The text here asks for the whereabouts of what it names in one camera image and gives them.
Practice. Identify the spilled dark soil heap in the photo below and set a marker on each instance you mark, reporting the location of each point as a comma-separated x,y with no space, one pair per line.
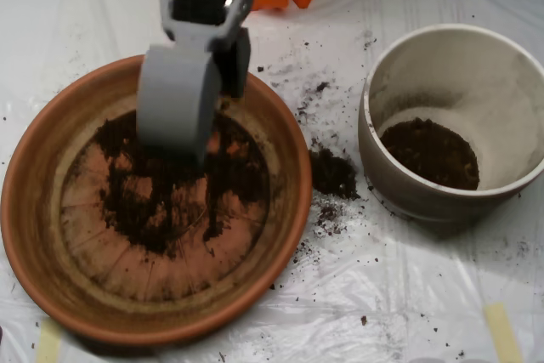
331,171

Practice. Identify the terracotta clay bowl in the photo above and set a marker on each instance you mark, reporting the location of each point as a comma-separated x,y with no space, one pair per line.
34,210

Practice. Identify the white ceramic pot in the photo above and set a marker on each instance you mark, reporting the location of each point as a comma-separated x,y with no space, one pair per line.
425,205

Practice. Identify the white plastic sheet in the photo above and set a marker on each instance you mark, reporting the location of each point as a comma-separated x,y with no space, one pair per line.
382,273

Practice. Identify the beige masking tape strip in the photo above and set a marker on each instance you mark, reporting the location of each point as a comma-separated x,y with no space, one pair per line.
47,344
503,333

